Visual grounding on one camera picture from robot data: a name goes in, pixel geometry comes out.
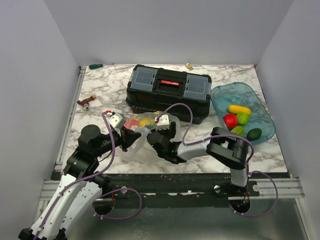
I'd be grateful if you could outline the clear plastic bag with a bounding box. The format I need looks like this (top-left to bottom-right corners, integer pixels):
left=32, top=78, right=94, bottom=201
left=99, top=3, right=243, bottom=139
left=119, top=111, right=184, bottom=165

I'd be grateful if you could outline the red fake fruit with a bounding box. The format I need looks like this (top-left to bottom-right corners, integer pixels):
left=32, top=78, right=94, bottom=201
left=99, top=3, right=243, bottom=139
left=223, top=113, right=238, bottom=130
left=124, top=119, right=140, bottom=131

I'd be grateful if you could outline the dark green fake avocado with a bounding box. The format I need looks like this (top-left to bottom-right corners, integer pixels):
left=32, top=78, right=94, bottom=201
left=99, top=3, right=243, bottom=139
left=246, top=128, right=262, bottom=141

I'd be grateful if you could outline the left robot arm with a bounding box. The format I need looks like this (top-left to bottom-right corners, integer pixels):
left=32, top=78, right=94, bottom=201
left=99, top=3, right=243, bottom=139
left=18, top=124, right=141, bottom=240

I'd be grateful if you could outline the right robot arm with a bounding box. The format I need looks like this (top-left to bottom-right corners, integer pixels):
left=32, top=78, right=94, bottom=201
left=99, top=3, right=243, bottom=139
left=147, top=127, right=253, bottom=188

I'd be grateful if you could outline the yellow fake fruit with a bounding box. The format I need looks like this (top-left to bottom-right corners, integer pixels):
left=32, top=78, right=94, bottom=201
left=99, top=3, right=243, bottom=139
left=139, top=119, right=150, bottom=127

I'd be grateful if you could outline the yellow fake corn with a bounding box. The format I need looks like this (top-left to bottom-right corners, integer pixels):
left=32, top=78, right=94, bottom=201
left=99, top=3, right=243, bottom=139
left=227, top=105, right=252, bottom=116

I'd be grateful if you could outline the green fake fruit slice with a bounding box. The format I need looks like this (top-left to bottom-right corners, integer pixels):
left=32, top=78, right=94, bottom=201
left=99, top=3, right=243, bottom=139
left=231, top=125, right=245, bottom=136

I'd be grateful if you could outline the black plastic toolbox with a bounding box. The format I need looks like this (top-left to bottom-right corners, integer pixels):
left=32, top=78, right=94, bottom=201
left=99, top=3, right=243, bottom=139
left=126, top=64, right=212, bottom=125

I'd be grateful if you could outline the small yellow blue brush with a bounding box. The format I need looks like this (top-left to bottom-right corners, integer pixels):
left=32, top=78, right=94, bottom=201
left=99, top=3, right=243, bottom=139
left=185, top=63, right=194, bottom=71

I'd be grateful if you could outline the blue transparent tray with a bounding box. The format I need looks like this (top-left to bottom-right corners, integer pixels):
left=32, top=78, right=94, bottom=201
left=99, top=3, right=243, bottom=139
left=211, top=82, right=276, bottom=145

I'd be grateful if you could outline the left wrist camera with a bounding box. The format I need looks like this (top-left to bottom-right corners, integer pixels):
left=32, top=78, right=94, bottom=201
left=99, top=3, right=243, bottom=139
left=102, top=110, right=127, bottom=135

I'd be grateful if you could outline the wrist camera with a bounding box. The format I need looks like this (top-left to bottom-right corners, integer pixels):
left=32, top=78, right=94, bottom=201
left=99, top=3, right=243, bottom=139
left=155, top=114, right=170, bottom=131
left=102, top=110, right=127, bottom=135

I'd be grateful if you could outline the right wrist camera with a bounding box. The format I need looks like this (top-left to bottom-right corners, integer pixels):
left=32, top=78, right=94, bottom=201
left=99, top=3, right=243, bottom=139
left=155, top=114, right=170, bottom=131

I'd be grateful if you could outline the black metal base rail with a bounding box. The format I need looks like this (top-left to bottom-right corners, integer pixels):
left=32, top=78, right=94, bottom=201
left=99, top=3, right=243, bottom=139
left=51, top=172, right=266, bottom=210

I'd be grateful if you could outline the brown handled tool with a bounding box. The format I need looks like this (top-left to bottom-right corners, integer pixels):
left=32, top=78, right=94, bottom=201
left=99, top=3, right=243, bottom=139
left=77, top=95, right=96, bottom=111

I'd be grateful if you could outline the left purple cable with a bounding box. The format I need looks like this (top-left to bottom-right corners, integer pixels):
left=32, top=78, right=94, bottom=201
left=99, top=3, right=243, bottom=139
left=32, top=111, right=117, bottom=240

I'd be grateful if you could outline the green handled screwdriver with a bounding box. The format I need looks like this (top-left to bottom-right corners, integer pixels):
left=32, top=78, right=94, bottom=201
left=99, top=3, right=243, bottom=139
left=88, top=63, right=115, bottom=70

